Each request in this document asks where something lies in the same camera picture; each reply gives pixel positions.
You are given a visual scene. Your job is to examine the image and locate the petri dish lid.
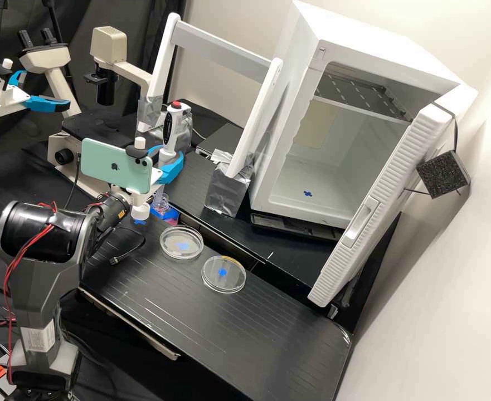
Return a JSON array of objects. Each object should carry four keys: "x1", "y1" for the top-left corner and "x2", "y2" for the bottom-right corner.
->
[{"x1": 201, "y1": 254, "x2": 247, "y2": 295}]

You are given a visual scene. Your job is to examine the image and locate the left phone holder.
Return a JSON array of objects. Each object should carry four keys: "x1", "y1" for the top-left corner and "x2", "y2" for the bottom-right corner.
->
[{"x1": 0, "y1": 58, "x2": 15, "y2": 92}]

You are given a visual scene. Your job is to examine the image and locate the black platform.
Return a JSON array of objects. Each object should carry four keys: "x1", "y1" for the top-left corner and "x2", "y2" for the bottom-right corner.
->
[
  {"x1": 196, "y1": 123, "x2": 247, "y2": 160},
  {"x1": 77, "y1": 211, "x2": 353, "y2": 401},
  {"x1": 163, "y1": 148, "x2": 354, "y2": 323}
]

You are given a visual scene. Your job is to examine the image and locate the petri dish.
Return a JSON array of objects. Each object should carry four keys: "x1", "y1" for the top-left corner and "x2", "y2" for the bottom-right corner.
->
[{"x1": 159, "y1": 225, "x2": 205, "y2": 261}]

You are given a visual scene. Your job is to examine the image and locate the right wrist camera phone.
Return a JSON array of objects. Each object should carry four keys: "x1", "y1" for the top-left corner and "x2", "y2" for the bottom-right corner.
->
[{"x1": 80, "y1": 136, "x2": 155, "y2": 196}]

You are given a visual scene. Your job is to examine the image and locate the white cap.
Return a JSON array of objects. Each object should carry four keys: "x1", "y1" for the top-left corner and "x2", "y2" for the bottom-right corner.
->
[{"x1": 130, "y1": 204, "x2": 152, "y2": 223}]

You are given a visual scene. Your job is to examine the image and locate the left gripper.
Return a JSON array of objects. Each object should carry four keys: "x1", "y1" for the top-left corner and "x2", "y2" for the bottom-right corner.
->
[{"x1": 0, "y1": 70, "x2": 71, "y2": 117}]

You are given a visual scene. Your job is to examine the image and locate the cream microscope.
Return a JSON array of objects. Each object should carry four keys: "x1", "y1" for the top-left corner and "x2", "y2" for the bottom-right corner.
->
[{"x1": 17, "y1": 26, "x2": 167, "y2": 199}]

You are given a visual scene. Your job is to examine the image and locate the white pipette stand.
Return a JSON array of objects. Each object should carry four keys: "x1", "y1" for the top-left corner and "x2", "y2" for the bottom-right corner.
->
[{"x1": 136, "y1": 12, "x2": 293, "y2": 218}]

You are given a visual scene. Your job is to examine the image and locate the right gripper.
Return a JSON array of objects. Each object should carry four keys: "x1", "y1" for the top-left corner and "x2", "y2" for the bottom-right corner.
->
[{"x1": 121, "y1": 144, "x2": 186, "y2": 207}]

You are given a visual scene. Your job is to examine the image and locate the pipette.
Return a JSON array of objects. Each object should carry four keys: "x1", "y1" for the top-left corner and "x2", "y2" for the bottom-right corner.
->
[{"x1": 158, "y1": 100, "x2": 188, "y2": 169}]

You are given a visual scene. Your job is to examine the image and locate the small bottle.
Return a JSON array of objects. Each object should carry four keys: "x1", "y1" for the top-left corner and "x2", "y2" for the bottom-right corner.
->
[{"x1": 153, "y1": 191, "x2": 172, "y2": 214}]

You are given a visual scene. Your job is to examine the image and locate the black cable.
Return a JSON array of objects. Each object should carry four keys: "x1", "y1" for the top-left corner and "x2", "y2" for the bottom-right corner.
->
[
  {"x1": 62, "y1": 151, "x2": 83, "y2": 209},
  {"x1": 89, "y1": 225, "x2": 147, "y2": 267}
]

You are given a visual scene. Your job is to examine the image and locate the incubator door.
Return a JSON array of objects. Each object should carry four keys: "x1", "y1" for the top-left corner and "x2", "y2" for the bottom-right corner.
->
[{"x1": 307, "y1": 85, "x2": 480, "y2": 310}]

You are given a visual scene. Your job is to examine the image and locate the white incubator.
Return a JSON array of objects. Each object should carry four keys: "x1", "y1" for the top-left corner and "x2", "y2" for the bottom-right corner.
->
[{"x1": 248, "y1": 0, "x2": 480, "y2": 229}]

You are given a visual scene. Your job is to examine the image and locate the blue bottle holder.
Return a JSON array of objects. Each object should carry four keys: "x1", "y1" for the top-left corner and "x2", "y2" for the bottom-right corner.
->
[{"x1": 149, "y1": 207, "x2": 181, "y2": 226}]

